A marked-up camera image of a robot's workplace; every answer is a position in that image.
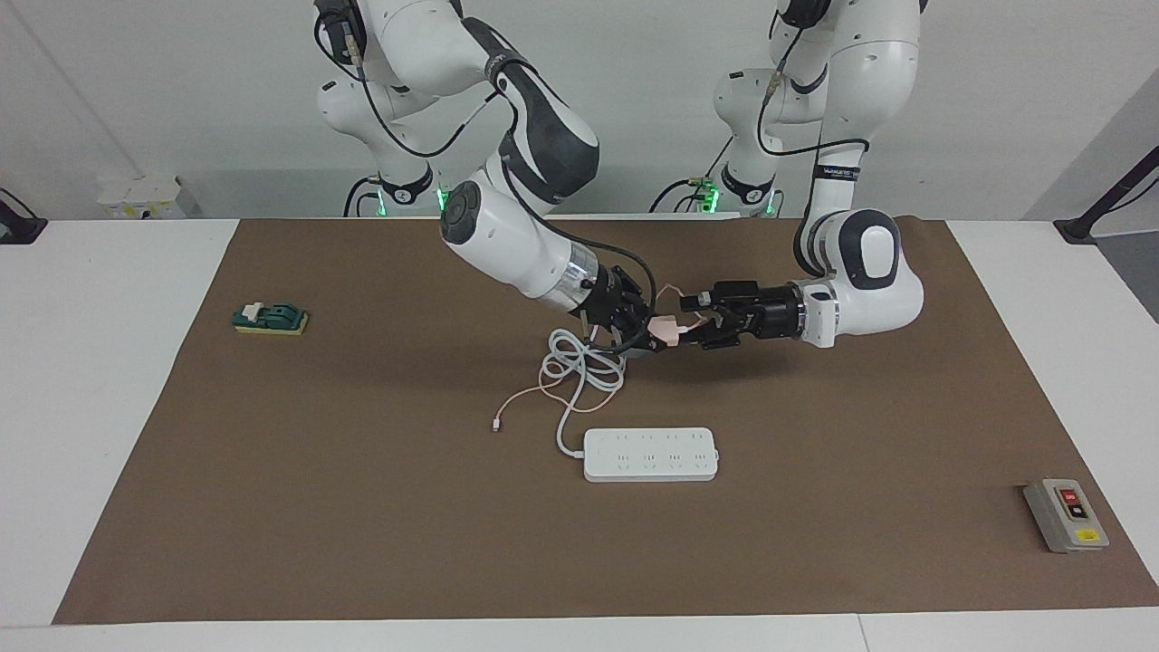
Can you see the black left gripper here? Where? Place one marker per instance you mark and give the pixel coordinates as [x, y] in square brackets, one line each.
[761, 315]

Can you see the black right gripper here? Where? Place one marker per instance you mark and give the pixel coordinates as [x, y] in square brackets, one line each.
[620, 312]

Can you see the pink charger adapter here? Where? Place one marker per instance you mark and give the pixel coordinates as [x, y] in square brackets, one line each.
[665, 330]

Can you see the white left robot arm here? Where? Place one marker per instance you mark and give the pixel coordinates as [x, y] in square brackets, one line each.
[869, 254]

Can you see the white power strip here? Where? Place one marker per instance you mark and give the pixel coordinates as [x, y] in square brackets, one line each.
[652, 453]

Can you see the brown table mat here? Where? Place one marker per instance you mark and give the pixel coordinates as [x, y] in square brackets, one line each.
[362, 507]

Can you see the black slanted stand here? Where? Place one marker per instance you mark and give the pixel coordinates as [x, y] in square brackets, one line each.
[1082, 226]

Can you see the black stand foot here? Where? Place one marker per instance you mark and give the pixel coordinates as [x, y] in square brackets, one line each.
[18, 226]

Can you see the green knife switch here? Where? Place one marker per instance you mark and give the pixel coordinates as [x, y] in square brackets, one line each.
[272, 317]

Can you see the grey on-off switch box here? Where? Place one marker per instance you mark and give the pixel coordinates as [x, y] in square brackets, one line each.
[1064, 521]

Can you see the white wall socket box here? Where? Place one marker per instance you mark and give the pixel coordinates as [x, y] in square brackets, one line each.
[136, 201]

